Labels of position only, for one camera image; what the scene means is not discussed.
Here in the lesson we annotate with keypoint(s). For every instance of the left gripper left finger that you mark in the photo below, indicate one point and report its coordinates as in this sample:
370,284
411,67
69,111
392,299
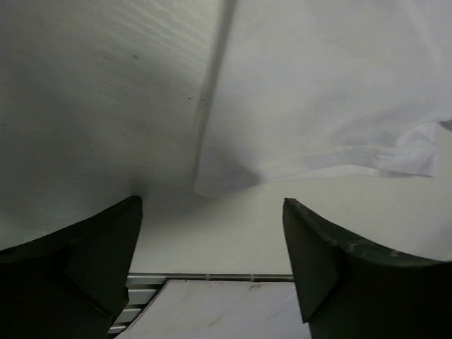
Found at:
71,283

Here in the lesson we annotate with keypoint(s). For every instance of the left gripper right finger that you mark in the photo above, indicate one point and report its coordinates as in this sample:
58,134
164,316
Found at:
351,287

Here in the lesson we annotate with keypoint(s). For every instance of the white t shirt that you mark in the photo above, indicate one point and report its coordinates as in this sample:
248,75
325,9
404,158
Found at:
315,89

